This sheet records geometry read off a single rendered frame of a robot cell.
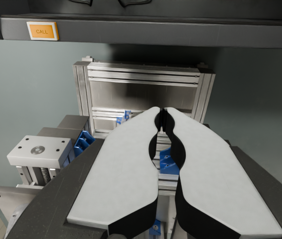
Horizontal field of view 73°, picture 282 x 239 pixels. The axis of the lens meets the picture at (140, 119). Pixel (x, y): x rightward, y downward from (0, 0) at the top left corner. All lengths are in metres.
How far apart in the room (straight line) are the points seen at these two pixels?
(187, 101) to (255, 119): 0.67
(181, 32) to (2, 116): 1.82
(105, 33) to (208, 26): 0.19
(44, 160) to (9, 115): 1.45
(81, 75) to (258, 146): 1.55
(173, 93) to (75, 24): 0.92
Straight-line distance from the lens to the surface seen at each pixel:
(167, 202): 0.69
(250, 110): 1.71
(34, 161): 0.57
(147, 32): 0.39
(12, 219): 0.67
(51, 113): 1.77
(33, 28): 0.44
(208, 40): 0.40
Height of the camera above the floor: 1.34
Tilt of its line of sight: 58 degrees down
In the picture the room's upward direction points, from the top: 174 degrees counter-clockwise
